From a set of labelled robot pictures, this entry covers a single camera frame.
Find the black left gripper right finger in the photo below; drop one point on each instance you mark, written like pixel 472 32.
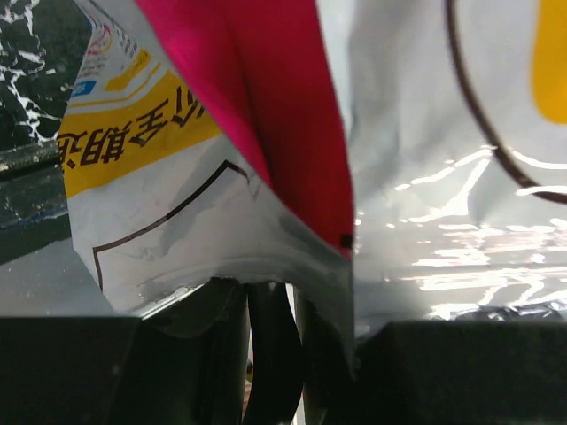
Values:
pixel 488 365

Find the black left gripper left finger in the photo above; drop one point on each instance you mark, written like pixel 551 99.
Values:
pixel 183 366

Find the pet food bag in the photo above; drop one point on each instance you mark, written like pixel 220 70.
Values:
pixel 390 159

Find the metal food scoop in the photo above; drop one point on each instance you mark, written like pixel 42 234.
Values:
pixel 278 361

